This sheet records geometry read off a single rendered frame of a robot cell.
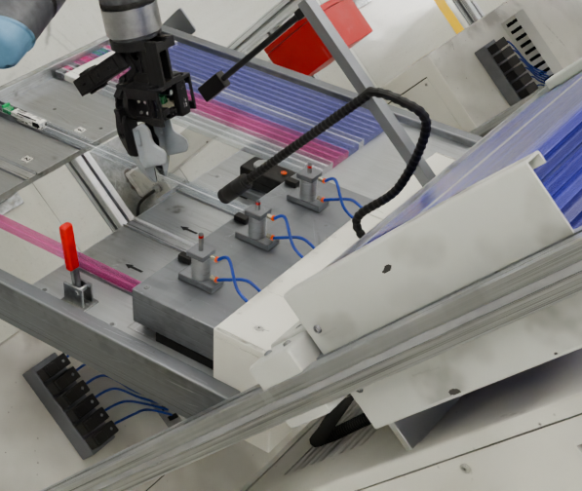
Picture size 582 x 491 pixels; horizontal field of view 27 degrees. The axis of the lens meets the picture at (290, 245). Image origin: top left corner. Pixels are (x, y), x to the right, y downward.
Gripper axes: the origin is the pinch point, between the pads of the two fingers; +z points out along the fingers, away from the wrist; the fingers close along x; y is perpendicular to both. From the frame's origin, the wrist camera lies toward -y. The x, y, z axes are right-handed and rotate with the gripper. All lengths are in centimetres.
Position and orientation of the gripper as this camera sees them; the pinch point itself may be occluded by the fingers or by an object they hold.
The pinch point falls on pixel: (153, 169)
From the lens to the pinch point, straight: 173.6
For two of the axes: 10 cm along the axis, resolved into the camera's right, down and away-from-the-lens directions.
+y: 8.1, 1.5, -5.7
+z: 1.5, 8.8, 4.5
